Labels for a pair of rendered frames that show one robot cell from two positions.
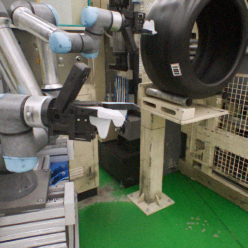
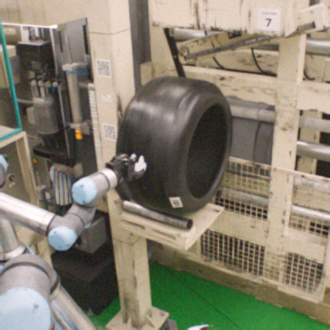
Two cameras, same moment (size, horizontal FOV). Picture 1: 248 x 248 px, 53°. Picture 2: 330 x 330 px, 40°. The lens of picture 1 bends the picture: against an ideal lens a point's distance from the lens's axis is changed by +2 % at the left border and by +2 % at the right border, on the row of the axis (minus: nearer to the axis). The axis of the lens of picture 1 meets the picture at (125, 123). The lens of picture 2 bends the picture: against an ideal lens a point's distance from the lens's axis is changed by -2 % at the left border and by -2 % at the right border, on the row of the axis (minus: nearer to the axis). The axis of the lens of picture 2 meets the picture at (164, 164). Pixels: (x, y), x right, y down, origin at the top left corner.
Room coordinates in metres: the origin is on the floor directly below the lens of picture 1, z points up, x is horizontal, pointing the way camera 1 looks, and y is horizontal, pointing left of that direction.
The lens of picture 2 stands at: (-0.20, 0.43, 2.01)
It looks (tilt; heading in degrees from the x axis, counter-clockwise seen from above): 27 degrees down; 335
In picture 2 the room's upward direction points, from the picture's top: 3 degrees counter-clockwise
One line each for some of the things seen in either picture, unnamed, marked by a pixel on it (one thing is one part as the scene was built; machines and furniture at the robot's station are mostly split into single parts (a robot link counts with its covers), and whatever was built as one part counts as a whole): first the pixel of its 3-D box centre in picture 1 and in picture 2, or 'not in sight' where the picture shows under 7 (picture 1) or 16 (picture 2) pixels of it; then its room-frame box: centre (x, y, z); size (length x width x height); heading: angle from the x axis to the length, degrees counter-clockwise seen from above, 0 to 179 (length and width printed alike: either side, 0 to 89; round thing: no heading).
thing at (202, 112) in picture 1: (182, 109); (172, 217); (1.45, -0.35, 0.80); 0.37 x 0.36 x 0.02; 122
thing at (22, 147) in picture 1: (23, 145); not in sight; (0.59, 0.26, 0.94); 0.11 x 0.08 x 0.11; 166
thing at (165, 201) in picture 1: (150, 197); (138, 318); (1.65, -0.20, 0.02); 0.27 x 0.27 x 0.04; 32
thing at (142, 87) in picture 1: (164, 88); (140, 189); (1.60, -0.26, 0.90); 0.40 x 0.03 x 0.10; 122
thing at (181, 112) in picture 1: (165, 106); (155, 225); (1.37, -0.23, 0.84); 0.36 x 0.09 x 0.06; 32
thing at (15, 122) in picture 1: (12, 111); not in sight; (0.58, 0.27, 1.04); 0.11 x 0.08 x 0.09; 76
